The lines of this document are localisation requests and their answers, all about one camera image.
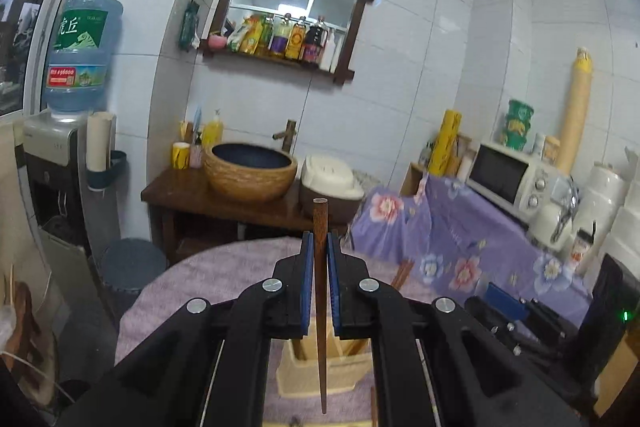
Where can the white plastic bottle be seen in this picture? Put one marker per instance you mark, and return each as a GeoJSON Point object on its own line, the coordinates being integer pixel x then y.
{"type": "Point", "coordinates": [327, 52]}
{"type": "Point", "coordinates": [338, 54]}

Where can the cooking oil bottle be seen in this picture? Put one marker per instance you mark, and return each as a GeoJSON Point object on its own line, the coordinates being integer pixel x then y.
{"type": "Point", "coordinates": [266, 36]}

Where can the blue water jug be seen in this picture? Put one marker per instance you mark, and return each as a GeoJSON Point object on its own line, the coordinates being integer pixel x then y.
{"type": "Point", "coordinates": [82, 52]}

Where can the beige paper cup stack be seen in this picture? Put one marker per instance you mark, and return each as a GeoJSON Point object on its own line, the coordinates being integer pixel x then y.
{"type": "Point", "coordinates": [99, 139]}

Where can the amber sauce bottle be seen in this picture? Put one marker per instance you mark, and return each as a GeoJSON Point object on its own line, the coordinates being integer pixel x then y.
{"type": "Point", "coordinates": [296, 42]}

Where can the purple floral cloth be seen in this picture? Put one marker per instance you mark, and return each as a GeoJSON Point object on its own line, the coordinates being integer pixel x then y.
{"type": "Point", "coordinates": [450, 232]}

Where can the stack of white paper bowls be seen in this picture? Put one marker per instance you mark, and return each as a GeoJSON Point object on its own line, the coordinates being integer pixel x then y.
{"type": "Point", "coordinates": [612, 207]}

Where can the yellow patterned roll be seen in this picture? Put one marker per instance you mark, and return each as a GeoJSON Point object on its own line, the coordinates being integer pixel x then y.
{"type": "Point", "coordinates": [445, 142]}

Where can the striped purple tablecloth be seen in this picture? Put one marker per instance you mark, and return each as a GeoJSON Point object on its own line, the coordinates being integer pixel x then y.
{"type": "Point", "coordinates": [200, 277]}

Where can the dark soy sauce bottle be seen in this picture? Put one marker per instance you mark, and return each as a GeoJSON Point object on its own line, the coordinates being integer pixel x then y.
{"type": "Point", "coordinates": [314, 44]}

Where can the bronze faucet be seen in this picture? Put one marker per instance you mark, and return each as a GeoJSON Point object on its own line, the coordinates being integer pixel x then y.
{"type": "Point", "coordinates": [287, 137]}

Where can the yellow perforated utensil holder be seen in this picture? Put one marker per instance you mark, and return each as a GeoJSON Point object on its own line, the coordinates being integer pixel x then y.
{"type": "Point", "coordinates": [345, 374]}

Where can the tall stack of yellow cups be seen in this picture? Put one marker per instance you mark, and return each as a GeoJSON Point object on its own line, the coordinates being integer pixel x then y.
{"type": "Point", "coordinates": [575, 117]}

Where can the dark wooden vanity table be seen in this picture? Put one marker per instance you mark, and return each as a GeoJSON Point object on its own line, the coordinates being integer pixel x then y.
{"type": "Point", "coordinates": [190, 202]}

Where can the white electric kettle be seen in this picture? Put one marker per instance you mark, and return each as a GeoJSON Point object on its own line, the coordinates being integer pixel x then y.
{"type": "Point", "coordinates": [545, 222]}

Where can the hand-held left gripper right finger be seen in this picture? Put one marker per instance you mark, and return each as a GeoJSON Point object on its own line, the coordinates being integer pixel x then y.
{"type": "Point", "coordinates": [334, 277]}

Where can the green hanging packet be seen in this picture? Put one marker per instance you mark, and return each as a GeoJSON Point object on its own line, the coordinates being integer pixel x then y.
{"type": "Point", "coordinates": [189, 27]}

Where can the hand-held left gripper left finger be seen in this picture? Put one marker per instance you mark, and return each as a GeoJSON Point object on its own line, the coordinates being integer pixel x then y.
{"type": "Point", "coordinates": [307, 277]}

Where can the pink small pot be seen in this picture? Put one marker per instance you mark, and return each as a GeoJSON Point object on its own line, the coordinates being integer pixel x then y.
{"type": "Point", "coordinates": [217, 43]}

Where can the pink cup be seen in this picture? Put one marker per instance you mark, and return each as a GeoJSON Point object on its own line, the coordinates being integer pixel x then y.
{"type": "Point", "coordinates": [196, 157]}

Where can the brown wooden stand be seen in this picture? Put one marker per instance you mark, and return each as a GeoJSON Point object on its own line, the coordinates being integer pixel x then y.
{"type": "Point", "coordinates": [30, 332]}

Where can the white and brown rice cooker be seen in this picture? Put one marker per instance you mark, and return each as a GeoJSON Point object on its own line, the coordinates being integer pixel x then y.
{"type": "Point", "coordinates": [330, 177]}

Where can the brown wooden chopstick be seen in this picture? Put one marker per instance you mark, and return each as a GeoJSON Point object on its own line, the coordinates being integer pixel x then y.
{"type": "Point", "coordinates": [373, 407]}
{"type": "Point", "coordinates": [320, 227]}

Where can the yellow soap bottle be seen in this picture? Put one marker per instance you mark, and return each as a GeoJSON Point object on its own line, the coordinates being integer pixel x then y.
{"type": "Point", "coordinates": [212, 132]}

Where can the grey blue waste bin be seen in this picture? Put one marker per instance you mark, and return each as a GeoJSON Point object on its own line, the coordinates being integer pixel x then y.
{"type": "Point", "coordinates": [132, 267]}

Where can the water dispenser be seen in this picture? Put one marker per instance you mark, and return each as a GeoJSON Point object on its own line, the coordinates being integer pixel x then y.
{"type": "Point", "coordinates": [50, 167]}

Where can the woven wash basin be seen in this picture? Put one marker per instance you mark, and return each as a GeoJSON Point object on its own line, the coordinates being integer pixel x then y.
{"type": "Point", "coordinates": [250, 182]}

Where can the white microwave oven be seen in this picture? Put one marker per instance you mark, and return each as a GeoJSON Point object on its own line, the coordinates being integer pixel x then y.
{"type": "Point", "coordinates": [495, 177]}

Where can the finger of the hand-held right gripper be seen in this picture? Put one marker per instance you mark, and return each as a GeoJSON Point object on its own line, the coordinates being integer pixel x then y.
{"type": "Point", "coordinates": [490, 314]}
{"type": "Point", "coordinates": [505, 297]}

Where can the yellow toothbrush cup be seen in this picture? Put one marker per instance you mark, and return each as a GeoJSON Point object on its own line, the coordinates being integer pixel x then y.
{"type": "Point", "coordinates": [181, 156]}

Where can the window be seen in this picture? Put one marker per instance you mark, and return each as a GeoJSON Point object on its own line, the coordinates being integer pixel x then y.
{"type": "Point", "coordinates": [35, 7]}

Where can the milk tea paper cup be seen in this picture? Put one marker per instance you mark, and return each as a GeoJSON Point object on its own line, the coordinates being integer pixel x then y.
{"type": "Point", "coordinates": [582, 252]}

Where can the blue cup holder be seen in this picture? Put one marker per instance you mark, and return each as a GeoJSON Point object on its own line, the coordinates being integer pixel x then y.
{"type": "Point", "coordinates": [116, 169]}

